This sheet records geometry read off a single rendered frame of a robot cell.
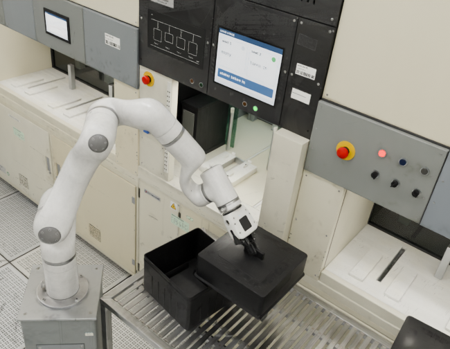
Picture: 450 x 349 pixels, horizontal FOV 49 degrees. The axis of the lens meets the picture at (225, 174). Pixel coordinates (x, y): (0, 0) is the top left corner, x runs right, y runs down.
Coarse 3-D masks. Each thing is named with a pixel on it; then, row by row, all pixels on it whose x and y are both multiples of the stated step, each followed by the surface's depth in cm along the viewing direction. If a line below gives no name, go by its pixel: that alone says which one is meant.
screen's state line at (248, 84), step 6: (222, 72) 188; (228, 72) 186; (228, 78) 187; (234, 78) 186; (240, 78) 184; (240, 84) 185; (246, 84) 183; (252, 84) 181; (258, 84) 180; (258, 90) 181; (264, 90) 179; (270, 90) 177; (270, 96) 178
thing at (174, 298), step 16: (176, 240) 195; (192, 240) 203; (208, 240) 199; (144, 256) 185; (160, 256) 192; (176, 256) 200; (192, 256) 209; (144, 272) 189; (160, 272) 179; (176, 272) 200; (192, 272) 203; (144, 288) 194; (160, 288) 183; (176, 288) 174; (192, 288) 195; (208, 288) 175; (160, 304) 188; (176, 304) 178; (192, 304) 172; (208, 304) 180; (224, 304) 189; (176, 320) 182; (192, 320) 178
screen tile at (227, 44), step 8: (224, 40) 182; (232, 40) 179; (224, 48) 183; (232, 48) 181; (224, 56) 184; (240, 56) 180; (224, 64) 186; (232, 64) 184; (240, 64) 181; (240, 72) 183
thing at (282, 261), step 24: (216, 240) 177; (264, 240) 180; (216, 264) 167; (240, 264) 168; (264, 264) 169; (288, 264) 171; (216, 288) 170; (240, 288) 162; (264, 288) 160; (288, 288) 173; (264, 312) 164
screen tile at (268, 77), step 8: (256, 56) 175; (264, 56) 173; (248, 64) 179; (264, 64) 174; (272, 64) 172; (248, 72) 180; (256, 72) 178; (264, 72) 176; (272, 72) 174; (264, 80) 177; (272, 80) 175
